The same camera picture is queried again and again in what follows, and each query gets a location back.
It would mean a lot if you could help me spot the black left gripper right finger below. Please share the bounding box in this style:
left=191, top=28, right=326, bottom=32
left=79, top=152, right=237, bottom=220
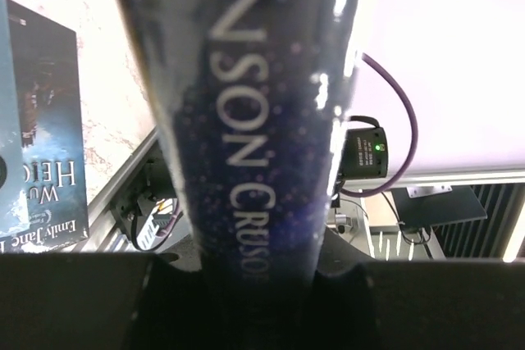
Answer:
left=303, top=239, right=524, bottom=349

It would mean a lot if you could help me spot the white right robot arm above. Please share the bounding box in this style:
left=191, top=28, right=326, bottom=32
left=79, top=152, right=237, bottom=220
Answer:
left=331, top=116, right=388, bottom=208

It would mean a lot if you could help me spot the light blue paperback book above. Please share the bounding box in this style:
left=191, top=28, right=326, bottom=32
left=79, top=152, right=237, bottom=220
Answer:
left=1, top=0, right=30, bottom=237

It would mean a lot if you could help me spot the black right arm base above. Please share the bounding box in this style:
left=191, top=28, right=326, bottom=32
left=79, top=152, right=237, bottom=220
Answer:
left=110, top=144, right=184, bottom=252

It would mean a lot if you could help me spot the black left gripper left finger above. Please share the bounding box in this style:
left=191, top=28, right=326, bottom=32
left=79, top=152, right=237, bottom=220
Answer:
left=0, top=253, right=202, bottom=350

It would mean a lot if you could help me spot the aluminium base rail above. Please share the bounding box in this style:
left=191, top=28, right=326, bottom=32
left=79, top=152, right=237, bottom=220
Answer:
left=82, top=128, right=157, bottom=252

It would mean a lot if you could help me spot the purple Robinson Crusoe book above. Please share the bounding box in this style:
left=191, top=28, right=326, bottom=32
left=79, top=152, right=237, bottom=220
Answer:
left=119, top=0, right=363, bottom=286

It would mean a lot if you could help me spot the dark Wuthering Heights book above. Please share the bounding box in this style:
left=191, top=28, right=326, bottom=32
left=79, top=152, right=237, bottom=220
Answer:
left=1, top=0, right=89, bottom=252

